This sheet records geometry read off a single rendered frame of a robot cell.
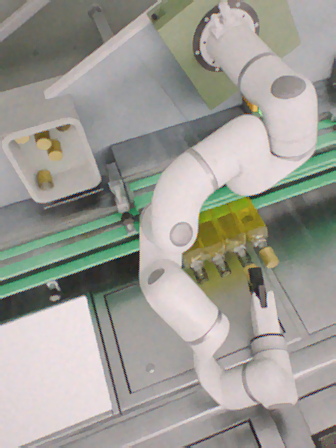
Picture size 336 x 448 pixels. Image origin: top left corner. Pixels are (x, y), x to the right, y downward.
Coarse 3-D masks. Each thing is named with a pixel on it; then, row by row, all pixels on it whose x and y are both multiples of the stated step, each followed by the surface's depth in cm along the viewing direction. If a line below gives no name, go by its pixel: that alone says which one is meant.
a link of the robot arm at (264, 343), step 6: (264, 336) 90; (270, 336) 90; (276, 336) 90; (252, 342) 92; (258, 342) 90; (264, 342) 89; (270, 342) 89; (276, 342) 89; (282, 342) 90; (252, 348) 91; (258, 348) 90; (264, 348) 89; (270, 348) 88; (276, 348) 88; (282, 348) 89; (252, 354) 92
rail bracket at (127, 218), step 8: (112, 184) 102; (120, 184) 102; (120, 192) 96; (120, 200) 98; (120, 208) 99; (128, 208) 100; (128, 216) 96; (128, 224) 98; (128, 232) 107; (136, 232) 108
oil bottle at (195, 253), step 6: (198, 240) 107; (192, 246) 106; (198, 246) 106; (186, 252) 105; (192, 252) 105; (198, 252) 105; (186, 258) 104; (192, 258) 104; (198, 258) 104; (204, 258) 106; (186, 264) 105
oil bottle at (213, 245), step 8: (200, 216) 112; (208, 216) 112; (200, 224) 110; (208, 224) 110; (200, 232) 109; (208, 232) 108; (216, 232) 108; (200, 240) 108; (208, 240) 107; (216, 240) 107; (208, 248) 106; (216, 248) 106; (224, 248) 106; (208, 256) 106; (216, 256) 106; (224, 256) 108
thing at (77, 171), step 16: (32, 128) 90; (48, 128) 91; (80, 128) 94; (16, 144) 99; (32, 144) 101; (64, 144) 104; (80, 144) 106; (16, 160) 95; (32, 160) 105; (48, 160) 106; (64, 160) 108; (80, 160) 110; (32, 176) 106; (64, 176) 110; (80, 176) 110; (96, 176) 106; (32, 192) 103; (48, 192) 107; (64, 192) 107
